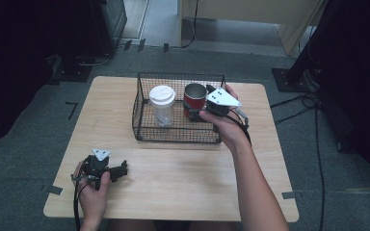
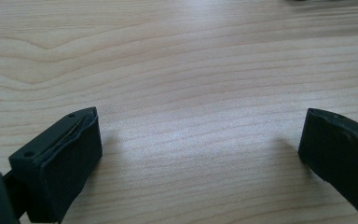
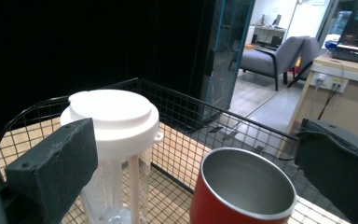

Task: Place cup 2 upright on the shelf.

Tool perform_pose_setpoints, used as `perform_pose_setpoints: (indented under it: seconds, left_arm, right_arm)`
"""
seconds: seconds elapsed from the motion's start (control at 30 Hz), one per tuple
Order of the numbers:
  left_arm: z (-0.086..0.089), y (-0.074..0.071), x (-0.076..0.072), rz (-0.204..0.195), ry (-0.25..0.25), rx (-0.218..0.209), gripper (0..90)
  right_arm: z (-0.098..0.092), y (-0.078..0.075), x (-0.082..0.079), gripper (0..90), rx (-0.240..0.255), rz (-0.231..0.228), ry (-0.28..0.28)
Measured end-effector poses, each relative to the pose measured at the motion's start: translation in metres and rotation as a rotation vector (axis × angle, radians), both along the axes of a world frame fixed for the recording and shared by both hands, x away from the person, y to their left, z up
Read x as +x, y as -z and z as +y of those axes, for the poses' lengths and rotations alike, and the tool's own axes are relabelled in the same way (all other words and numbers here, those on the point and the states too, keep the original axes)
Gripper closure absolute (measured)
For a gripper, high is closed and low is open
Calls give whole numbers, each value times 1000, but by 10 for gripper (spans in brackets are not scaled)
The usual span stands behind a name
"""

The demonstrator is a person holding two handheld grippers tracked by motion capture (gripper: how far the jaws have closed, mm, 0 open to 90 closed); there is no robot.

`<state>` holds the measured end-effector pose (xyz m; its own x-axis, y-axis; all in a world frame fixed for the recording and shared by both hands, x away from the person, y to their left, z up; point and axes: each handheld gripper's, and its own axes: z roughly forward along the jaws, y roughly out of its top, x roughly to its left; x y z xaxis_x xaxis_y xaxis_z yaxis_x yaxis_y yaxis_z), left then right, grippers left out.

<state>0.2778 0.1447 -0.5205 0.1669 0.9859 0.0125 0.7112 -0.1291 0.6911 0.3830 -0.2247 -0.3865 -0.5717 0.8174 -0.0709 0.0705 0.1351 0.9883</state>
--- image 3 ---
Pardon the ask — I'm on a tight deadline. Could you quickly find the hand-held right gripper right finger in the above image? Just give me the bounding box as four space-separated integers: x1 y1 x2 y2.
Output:
294 118 358 224

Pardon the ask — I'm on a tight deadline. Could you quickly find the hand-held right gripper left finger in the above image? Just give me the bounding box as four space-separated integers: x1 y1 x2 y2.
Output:
5 118 99 224

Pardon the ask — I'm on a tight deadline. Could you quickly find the clear bottle with white lid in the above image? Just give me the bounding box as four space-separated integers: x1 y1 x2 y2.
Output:
60 89 165 224

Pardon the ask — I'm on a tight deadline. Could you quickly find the red cup with steel inside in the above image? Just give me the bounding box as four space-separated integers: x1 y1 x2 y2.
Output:
188 147 298 224

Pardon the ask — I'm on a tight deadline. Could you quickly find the black wire mesh basket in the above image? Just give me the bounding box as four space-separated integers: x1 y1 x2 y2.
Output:
0 77 352 224

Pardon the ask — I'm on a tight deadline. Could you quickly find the beige wooden desk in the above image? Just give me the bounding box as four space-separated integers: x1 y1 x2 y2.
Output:
275 53 358 161

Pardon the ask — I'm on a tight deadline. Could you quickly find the white power strip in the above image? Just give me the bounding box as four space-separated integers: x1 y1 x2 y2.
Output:
310 72 350 94

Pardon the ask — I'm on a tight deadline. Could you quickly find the grey armchair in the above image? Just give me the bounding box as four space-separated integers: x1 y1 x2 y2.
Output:
228 35 322 92

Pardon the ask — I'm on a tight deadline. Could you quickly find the dark curtain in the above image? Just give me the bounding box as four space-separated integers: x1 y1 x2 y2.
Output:
0 0 208 139

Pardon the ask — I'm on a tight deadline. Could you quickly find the white desk with monitors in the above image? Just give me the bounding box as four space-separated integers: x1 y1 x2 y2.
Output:
249 13 289 49

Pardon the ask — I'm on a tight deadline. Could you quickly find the black cabinet with glass door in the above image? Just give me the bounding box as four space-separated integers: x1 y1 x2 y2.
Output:
197 0 256 110

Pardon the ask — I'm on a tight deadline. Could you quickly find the black cable hanging at desk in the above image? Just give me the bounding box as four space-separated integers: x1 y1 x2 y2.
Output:
279 83 340 161

